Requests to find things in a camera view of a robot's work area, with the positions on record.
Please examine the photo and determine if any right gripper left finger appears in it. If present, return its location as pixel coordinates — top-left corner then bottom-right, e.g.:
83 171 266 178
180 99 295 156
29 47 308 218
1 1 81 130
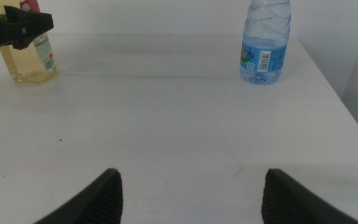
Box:
33 167 124 224

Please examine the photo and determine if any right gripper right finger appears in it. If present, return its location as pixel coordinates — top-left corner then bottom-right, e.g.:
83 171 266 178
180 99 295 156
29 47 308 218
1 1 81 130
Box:
260 168 358 224

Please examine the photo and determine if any yellow tea bottle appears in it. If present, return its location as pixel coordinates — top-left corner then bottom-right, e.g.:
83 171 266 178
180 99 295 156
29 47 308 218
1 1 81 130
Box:
0 0 58 83

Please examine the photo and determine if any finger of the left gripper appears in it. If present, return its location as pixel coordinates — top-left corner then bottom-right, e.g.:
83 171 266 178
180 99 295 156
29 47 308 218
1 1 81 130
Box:
3 5 55 51

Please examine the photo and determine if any small blue-capped water bottle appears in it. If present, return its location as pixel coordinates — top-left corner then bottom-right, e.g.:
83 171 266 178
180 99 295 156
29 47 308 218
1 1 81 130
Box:
239 0 292 86

